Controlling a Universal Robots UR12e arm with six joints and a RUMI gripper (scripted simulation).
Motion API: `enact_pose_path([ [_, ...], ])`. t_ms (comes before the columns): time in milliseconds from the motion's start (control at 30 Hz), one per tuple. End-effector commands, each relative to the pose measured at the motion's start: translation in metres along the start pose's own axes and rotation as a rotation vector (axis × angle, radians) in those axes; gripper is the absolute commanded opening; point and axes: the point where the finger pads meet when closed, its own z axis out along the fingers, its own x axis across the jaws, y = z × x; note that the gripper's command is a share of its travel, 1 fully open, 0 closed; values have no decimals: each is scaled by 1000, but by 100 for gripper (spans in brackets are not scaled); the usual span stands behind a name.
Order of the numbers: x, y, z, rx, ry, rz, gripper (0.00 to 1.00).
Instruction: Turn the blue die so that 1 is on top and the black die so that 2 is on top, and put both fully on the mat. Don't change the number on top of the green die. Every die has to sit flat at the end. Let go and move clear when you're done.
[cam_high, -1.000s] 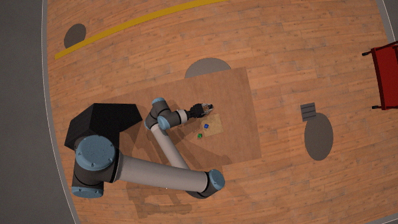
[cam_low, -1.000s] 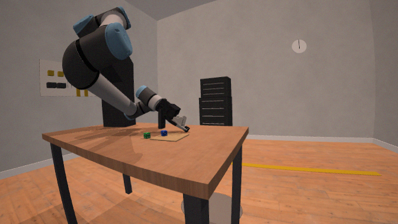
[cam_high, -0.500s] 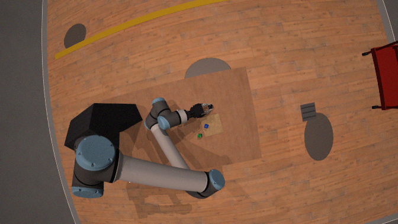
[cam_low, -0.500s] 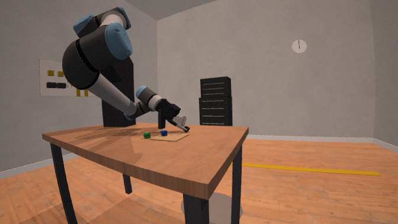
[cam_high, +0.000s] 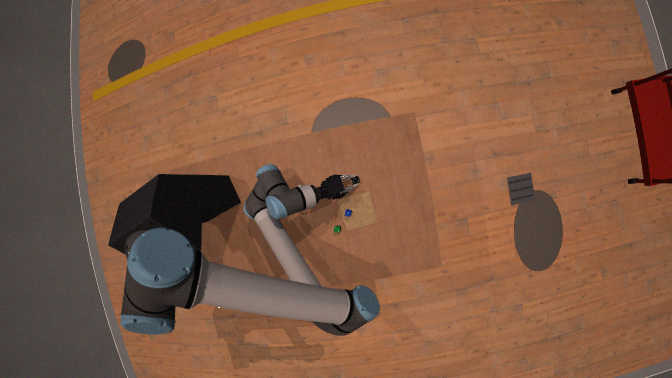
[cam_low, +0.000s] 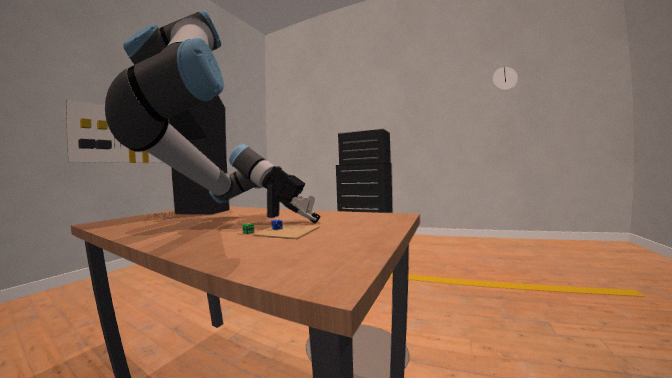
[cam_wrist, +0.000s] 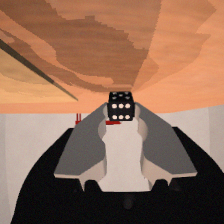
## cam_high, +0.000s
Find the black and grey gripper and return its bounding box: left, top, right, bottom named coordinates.
left=310, top=175, right=359, bottom=203

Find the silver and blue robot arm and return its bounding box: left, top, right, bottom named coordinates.
left=120, top=164, right=380, bottom=336

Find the tan mat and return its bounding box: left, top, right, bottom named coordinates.
left=337, top=191, right=378, bottom=231

